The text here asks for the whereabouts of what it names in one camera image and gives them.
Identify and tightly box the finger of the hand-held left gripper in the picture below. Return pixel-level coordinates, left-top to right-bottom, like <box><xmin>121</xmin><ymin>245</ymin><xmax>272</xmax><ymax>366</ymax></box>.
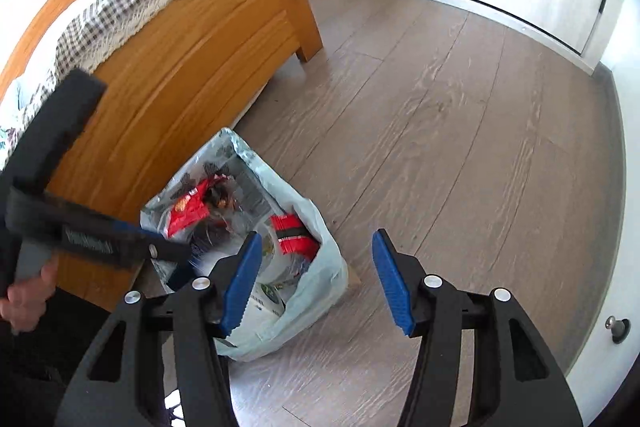
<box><xmin>30</xmin><ymin>193</ymin><xmax>193</xmax><ymax>269</ymax></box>

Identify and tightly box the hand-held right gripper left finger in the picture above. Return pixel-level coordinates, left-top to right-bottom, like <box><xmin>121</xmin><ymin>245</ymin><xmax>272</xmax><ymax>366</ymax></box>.
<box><xmin>54</xmin><ymin>231</ymin><xmax>263</xmax><ymax>427</ymax></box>

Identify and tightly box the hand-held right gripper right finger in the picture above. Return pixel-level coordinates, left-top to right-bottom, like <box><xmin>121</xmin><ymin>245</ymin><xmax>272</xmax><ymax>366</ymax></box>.
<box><xmin>371</xmin><ymin>228</ymin><xmax>585</xmax><ymax>427</ymax></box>

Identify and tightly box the green yellow printed packet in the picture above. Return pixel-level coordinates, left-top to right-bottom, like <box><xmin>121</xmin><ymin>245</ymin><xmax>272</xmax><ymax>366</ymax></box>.
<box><xmin>240</xmin><ymin>279</ymin><xmax>288</xmax><ymax>333</ymax></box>

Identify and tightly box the large red snack packet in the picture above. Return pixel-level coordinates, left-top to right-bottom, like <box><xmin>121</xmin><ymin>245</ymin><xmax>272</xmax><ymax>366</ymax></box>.
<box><xmin>167</xmin><ymin>177</ymin><xmax>236</xmax><ymax>238</ymax></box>

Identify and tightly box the red black striped packet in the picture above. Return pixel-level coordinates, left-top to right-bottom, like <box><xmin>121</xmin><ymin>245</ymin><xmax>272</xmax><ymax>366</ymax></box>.
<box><xmin>270</xmin><ymin>213</ymin><xmax>321</xmax><ymax>255</ymax></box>

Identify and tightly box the light green plastic trash bag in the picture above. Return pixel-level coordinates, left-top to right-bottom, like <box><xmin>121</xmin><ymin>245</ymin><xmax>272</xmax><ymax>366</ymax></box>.
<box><xmin>139</xmin><ymin>127</ymin><xmax>349</xmax><ymax>363</ymax></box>

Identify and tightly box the person's left hand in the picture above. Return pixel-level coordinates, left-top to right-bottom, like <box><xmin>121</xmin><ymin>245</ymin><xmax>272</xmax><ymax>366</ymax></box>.
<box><xmin>0</xmin><ymin>257</ymin><xmax>59</xmax><ymax>334</ymax></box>

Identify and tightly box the white cabinet with knob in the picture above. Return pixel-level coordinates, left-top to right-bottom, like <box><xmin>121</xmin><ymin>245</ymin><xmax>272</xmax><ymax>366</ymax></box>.
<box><xmin>560</xmin><ymin>257</ymin><xmax>640</xmax><ymax>427</ymax></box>

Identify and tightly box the wooden bed frame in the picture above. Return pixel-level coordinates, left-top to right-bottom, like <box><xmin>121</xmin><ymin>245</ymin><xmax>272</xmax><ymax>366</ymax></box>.
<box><xmin>45</xmin><ymin>0</ymin><xmax>323</xmax><ymax>313</ymax></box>

